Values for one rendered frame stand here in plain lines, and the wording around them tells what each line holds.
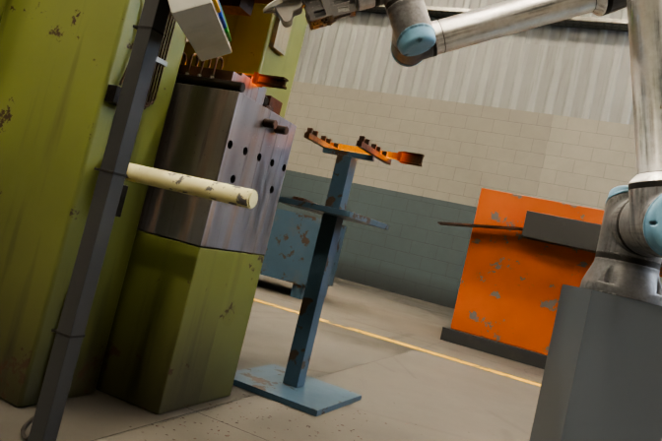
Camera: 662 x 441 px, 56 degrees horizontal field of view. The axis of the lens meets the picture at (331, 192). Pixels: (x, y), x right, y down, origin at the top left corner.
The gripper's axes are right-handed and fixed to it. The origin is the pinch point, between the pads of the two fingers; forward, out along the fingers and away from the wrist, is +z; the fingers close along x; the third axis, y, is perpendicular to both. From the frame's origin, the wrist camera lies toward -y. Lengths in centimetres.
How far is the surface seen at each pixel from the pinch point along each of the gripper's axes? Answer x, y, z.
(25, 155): 21, 13, 71
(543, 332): 323, 176, -143
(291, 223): 406, 43, 16
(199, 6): -26.8, 6.2, 13.6
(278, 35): 75, -16, -4
